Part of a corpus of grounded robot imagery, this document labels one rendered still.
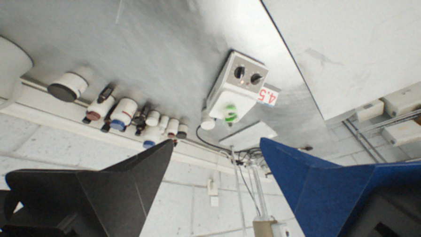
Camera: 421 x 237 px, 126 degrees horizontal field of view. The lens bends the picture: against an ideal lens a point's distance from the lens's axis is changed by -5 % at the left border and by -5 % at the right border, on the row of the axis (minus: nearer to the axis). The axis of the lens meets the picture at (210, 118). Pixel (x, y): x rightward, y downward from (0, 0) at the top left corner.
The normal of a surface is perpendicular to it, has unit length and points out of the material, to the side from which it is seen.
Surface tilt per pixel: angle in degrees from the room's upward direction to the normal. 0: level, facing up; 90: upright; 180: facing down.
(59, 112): 90
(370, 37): 0
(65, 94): 0
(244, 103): 0
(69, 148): 90
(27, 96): 90
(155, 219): 90
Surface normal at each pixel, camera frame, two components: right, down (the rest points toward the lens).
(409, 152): -0.73, -0.41
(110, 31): 0.03, 0.78
